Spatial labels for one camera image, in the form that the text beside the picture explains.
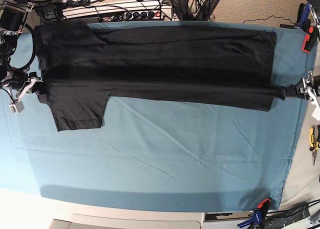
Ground black bag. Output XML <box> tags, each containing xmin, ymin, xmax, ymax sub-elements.
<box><xmin>263</xmin><ymin>202</ymin><xmax>311</xmax><ymax>229</ymax></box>

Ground blue orange clamp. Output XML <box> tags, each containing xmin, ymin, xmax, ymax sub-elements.
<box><xmin>237</xmin><ymin>197</ymin><xmax>272</xmax><ymax>229</ymax></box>

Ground yellow handled pliers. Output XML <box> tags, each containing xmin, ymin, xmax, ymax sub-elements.
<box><xmin>309</xmin><ymin>126</ymin><xmax>320</xmax><ymax>166</ymax></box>

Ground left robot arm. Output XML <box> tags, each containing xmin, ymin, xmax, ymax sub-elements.
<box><xmin>281</xmin><ymin>71</ymin><xmax>320</xmax><ymax>121</ymax></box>

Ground right gripper silver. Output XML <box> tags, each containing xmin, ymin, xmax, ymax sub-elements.
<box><xmin>8</xmin><ymin>72</ymin><xmax>48</xmax><ymax>115</ymax></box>

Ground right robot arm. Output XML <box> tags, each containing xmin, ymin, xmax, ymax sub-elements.
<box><xmin>0</xmin><ymin>0</ymin><xmax>46</xmax><ymax>114</ymax></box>

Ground orange black clamp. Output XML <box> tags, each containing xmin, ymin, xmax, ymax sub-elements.
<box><xmin>301</xmin><ymin>26</ymin><xmax>319</xmax><ymax>53</ymax></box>

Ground teal table cloth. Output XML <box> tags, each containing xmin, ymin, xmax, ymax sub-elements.
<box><xmin>0</xmin><ymin>21</ymin><xmax>316</xmax><ymax>213</ymax></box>

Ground black T-shirt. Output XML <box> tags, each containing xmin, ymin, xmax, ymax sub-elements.
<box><xmin>34</xmin><ymin>21</ymin><xmax>284</xmax><ymax>131</ymax></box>

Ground left gripper silver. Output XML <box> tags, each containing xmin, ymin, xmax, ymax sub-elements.
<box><xmin>281</xmin><ymin>70</ymin><xmax>320</xmax><ymax>119</ymax></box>

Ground white power strip black sockets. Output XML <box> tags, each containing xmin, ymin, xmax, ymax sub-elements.
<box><xmin>124</xmin><ymin>10</ymin><xmax>164</xmax><ymax>21</ymax></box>

